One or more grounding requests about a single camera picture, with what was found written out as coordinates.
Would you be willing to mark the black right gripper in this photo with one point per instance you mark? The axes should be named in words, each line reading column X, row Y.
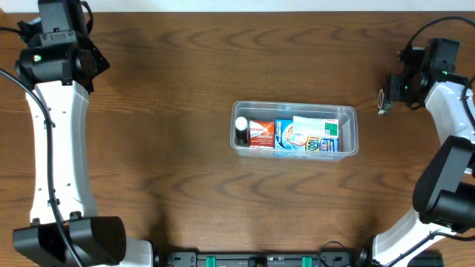
column 394, row 90

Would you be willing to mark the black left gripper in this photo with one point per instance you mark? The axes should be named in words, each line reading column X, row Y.
column 98, row 61

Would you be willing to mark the white Panadol box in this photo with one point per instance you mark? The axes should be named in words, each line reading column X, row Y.
column 315, row 127

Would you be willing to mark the blue Kool Fever box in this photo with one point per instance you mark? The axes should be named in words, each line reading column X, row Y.
column 285, row 140

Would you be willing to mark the clear plastic container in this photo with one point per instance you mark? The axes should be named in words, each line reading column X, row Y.
column 270, row 111

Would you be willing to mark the red Panadol box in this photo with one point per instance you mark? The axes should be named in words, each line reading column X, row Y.
column 261, row 134

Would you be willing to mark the black bottle white cap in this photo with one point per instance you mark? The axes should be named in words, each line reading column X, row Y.
column 241, row 131

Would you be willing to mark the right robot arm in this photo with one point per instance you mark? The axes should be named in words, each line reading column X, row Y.
column 442, row 204

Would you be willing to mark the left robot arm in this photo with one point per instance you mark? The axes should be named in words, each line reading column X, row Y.
column 65, row 228

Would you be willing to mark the black mounting rail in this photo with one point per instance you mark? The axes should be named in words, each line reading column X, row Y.
column 331, row 258

